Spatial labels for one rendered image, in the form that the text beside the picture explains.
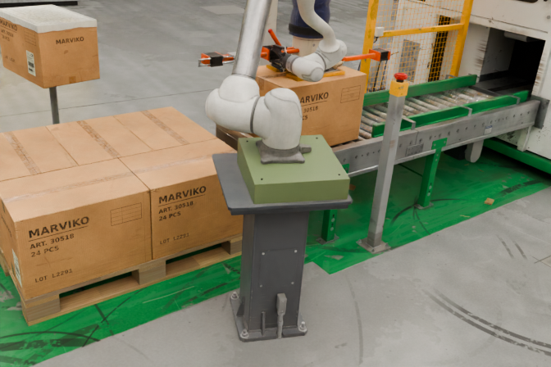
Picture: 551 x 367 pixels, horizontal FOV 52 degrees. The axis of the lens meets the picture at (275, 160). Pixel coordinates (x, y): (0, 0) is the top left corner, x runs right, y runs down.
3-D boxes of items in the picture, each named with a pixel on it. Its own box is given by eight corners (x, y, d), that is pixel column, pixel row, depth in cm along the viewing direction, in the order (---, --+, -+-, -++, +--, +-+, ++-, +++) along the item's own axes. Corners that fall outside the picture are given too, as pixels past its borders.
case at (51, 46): (2, 66, 398) (-6, 8, 381) (57, 59, 425) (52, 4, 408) (43, 88, 361) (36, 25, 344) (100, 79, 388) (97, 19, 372)
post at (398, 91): (373, 240, 340) (399, 79, 298) (381, 246, 335) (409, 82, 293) (365, 243, 336) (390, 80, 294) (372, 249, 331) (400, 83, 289)
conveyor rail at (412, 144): (528, 123, 429) (535, 99, 421) (534, 125, 425) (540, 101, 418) (281, 191, 302) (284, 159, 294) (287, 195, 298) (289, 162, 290)
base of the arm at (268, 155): (315, 163, 231) (316, 151, 228) (261, 164, 227) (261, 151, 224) (305, 142, 246) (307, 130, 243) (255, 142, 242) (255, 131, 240)
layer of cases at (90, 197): (172, 161, 387) (171, 106, 370) (252, 229, 315) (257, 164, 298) (-21, 202, 321) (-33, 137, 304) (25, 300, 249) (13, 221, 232)
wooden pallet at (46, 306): (172, 180, 393) (172, 161, 387) (252, 251, 321) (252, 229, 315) (-18, 224, 327) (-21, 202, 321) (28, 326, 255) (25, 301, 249)
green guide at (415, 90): (465, 81, 468) (466, 70, 464) (475, 84, 460) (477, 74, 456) (314, 109, 380) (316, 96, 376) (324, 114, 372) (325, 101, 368)
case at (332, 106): (313, 117, 367) (319, 56, 350) (358, 138, 339) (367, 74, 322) (237, 135, 331) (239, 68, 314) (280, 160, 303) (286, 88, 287)
